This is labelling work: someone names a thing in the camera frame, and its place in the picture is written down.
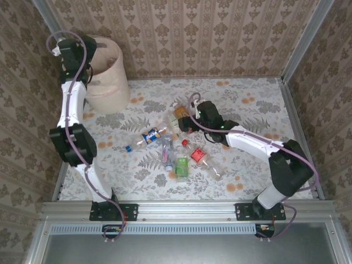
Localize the gold red label plastic bottle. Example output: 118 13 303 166
172 101 190 119

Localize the white green label plastic bottle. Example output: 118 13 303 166
164 112 181 131

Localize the pink label clear plastic bottle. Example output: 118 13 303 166
161 134 176 173

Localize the blue yellow label plastic bottle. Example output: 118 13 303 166
125 125 170 152

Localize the beige round bin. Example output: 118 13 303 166
84 34 131 115

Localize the red label red cap bottle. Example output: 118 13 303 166
180 139 225 181

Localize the grey metal front panel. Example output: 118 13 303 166
26 222 349 264

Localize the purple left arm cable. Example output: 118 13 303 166
46 30 128 244

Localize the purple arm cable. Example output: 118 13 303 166
46 30 128 244
188 92 321 243

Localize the aluminium frame post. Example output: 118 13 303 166
31 0 65 35
280 0 335 83

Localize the aluminium table side rail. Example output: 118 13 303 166
277 78 325 200
51 162 69 201

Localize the aluminium front rail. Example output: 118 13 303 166
41 200 336 221

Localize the grey slotted cable duct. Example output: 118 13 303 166
51 223 255 235

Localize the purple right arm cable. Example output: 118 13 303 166
188 92 321 243

